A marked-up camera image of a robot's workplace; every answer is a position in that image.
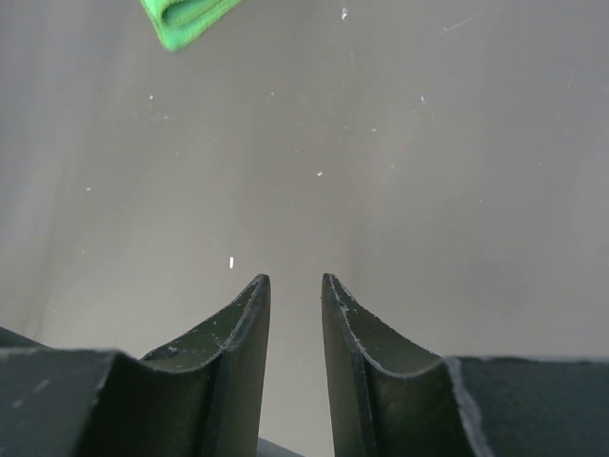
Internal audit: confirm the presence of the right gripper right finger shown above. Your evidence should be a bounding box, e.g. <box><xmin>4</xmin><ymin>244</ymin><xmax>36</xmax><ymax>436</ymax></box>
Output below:
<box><xmin>321</xmin><ymin>273</ymin><xmax>608</xmax><ymax>456</ymax></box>

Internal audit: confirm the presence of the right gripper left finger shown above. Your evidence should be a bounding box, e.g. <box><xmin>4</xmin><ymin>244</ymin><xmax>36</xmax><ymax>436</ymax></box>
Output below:
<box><xmin>1</xmin><ymin>274</ymin><xmax>270</xmax><ymax>456</ymax></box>

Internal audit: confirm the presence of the green microfiber towel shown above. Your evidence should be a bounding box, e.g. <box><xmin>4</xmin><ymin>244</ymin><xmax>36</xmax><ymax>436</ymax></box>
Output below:
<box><xmin>140</xmin><ymin>0</ymin><xmax>241</xmax><ymax>51</ymax></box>

